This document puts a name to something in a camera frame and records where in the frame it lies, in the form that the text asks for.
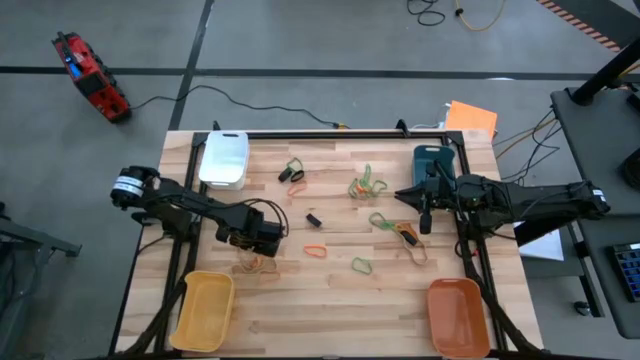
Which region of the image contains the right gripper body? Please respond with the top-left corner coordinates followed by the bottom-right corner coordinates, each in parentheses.
top-left (418, 159), bottom-right (458, 236)

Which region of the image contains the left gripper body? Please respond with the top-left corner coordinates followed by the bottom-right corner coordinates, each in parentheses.
top-left (214, 203), bottom-right (286, 259)

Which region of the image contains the teal plastic basket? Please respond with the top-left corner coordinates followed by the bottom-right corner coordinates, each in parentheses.
top-left (412, 144), bottom-right (457, 188)

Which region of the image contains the orange paper sheet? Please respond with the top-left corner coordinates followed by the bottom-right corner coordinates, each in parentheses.
top-left (444, 100), bottom-right (500, 141)

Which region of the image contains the white plastic basket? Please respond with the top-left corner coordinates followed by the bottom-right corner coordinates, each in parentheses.
top-left (198, 130), bottom-right (251, 192)

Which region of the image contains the yellow plastic basket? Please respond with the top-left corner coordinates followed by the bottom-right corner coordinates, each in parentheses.
top-left (168, 270), bottom-right (236, 354)

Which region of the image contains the black metal bar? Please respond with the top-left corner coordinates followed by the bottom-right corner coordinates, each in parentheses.
top-left (513, 219), bottom-right (571, 247)

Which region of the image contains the white paper sheet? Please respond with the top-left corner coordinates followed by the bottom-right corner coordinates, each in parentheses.
top-left (513, 221), bottom-right (566, 262)

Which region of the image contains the orange plastic basket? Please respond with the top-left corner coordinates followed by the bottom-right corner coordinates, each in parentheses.
top-left (426, 277), bottom-right (492, 360)

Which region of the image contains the grey side desk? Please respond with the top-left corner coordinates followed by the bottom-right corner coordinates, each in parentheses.
top-left (549, 87), bottom-right (640, 341)

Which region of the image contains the black round object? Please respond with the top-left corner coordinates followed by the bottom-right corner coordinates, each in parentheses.
top-left (622, 147), bottom-right (640, 191)

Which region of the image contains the keyboard with coloured keys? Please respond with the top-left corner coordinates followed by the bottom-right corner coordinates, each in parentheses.
top-left (610, 242), bottom-right (640, 304)

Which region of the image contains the black slanted pole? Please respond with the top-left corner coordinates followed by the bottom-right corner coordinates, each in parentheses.
top-left (569, 37), bottom-right (640, 107)

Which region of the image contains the grey metal stand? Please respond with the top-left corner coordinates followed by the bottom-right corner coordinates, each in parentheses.
top-left (0, 199), bottom-right (83, 360)

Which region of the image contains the black mat striped edge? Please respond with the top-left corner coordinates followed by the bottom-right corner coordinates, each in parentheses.
top-left (535, 0), bottom-right (640, 54)

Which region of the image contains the black metal table frame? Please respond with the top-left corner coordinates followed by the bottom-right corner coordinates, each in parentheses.
top-left (110, 119), bottom-right (541, 360)

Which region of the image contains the thin yellow cable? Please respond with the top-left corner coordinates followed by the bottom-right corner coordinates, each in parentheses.
top-left (493, 117), bottom-right (558, 160)

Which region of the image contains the thin black cable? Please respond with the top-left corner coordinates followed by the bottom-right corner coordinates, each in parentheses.
top-left (499, 107), bottom-right (564, 182)

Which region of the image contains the long black power cable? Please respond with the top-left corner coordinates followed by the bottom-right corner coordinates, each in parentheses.
top-left (129, 84), bottom-right (350, 131)

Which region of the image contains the coiled black cable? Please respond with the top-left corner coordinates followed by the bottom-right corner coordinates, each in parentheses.
top-left (406, 0), bottom-right (447, 27)

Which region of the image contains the yellow floor cable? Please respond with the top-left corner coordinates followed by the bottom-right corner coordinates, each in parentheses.
top-left (453, 0), bottom-right (507, 32)

